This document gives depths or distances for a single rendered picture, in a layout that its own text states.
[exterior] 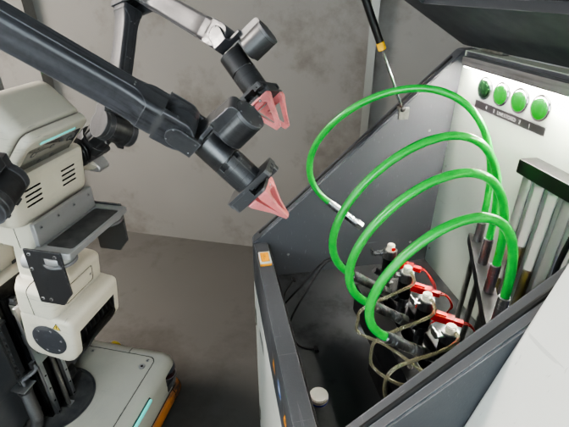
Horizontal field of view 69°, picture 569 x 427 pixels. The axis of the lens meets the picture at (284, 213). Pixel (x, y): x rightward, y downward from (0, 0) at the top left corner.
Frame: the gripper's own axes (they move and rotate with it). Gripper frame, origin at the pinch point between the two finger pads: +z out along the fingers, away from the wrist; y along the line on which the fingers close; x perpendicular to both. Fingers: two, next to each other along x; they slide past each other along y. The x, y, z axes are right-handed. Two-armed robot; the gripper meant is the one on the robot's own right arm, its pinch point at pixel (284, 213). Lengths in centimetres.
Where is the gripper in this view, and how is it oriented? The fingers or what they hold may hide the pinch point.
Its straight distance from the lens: 77.9
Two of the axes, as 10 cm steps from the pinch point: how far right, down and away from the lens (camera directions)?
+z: 7.1, 6.5, 2.7
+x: 1.0, -4.8, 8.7
